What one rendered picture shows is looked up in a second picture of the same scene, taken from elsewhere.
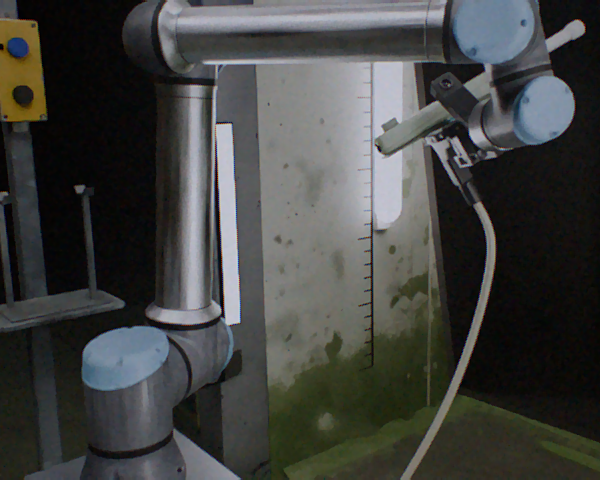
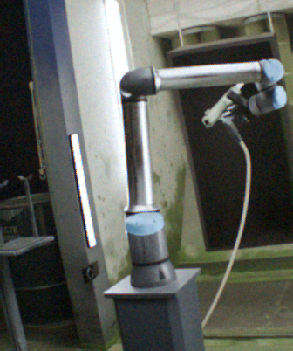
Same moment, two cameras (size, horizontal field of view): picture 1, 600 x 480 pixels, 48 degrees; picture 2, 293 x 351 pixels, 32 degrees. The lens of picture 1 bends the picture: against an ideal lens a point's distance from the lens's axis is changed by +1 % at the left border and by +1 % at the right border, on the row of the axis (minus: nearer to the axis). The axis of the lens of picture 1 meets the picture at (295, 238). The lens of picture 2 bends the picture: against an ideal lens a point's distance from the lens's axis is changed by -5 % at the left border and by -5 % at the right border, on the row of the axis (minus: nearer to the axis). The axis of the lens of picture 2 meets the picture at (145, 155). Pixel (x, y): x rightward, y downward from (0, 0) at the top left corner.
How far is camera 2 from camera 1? 141 cm
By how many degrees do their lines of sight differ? 29
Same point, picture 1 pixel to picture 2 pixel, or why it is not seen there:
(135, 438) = (163, 253)
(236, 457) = (105, 320)
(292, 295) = (109, 229)
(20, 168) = not seen: outside the picture
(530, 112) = (278, 97)
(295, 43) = (210, 79)
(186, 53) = (163, 86)
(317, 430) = not seen: hidden behind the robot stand
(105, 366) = (148, 223)
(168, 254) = (140, 179)
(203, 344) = not seen: hidden behind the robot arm
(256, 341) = (100, 256)
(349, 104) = (112, 121)
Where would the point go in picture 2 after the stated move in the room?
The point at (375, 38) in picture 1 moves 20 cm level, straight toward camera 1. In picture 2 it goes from (239, 75) to (267, 68)
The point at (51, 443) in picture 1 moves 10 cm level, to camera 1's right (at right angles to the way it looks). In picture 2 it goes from (19, 327) to (37, 323)
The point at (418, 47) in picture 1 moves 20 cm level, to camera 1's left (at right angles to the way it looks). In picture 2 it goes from (253, 78) to (214, 81)
